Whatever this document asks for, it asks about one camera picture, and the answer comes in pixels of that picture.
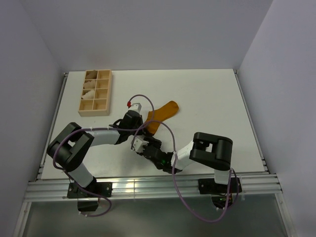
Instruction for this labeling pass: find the mustard yellow striped sock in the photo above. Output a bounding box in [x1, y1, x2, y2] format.
[146, 101, 179, 135]

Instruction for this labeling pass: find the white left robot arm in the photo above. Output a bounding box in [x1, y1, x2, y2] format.
[46, 110, 143, 197]

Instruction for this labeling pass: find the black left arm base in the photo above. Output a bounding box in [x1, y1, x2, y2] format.
[67, 181, 113, 216]

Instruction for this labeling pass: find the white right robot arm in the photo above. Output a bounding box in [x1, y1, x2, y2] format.
[132, 132, 233, 193]

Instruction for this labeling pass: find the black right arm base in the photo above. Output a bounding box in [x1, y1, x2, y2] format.
[198, 178, 242, 210]

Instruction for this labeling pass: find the wooden compartment organizer box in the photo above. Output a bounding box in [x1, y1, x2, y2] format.
[78, 70, 113, 117]

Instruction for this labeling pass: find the cream rolled sock lower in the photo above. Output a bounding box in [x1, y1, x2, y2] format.
[81, 90, 95, 100]

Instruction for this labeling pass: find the cream rolled sock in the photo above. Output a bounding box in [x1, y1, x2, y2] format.
[83, 79, 96, 89]
[85, 70, 98, 79]
[81, 90, 95, 100]

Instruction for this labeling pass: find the cream rolled sock middle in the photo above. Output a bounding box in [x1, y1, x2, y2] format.
[83, 79, 96, 89]

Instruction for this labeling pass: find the cream rolled sock top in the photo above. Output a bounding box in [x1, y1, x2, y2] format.
[85, 70, 98, 79]

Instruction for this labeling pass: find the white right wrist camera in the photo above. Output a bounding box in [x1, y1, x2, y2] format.
[131, 136, 149, 153]

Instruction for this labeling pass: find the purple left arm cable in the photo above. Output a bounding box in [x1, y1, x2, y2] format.
[53, 94, 156, 218]

